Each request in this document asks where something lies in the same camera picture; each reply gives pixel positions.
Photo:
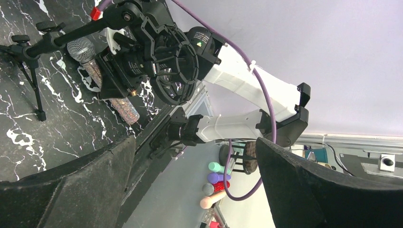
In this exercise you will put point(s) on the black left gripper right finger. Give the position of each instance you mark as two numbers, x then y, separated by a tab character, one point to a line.
303	194

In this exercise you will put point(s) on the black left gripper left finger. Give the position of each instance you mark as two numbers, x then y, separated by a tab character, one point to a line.
84	193

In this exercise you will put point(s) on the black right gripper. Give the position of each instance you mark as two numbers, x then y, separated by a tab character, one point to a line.
123	72

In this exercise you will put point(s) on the glitter silver-head microphone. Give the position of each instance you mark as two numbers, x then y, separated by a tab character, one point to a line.
83	51

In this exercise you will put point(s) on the black tripod microphone stand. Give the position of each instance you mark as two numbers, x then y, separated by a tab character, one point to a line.
125	24

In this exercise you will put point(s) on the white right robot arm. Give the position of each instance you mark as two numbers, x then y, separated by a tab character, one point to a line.
219	94

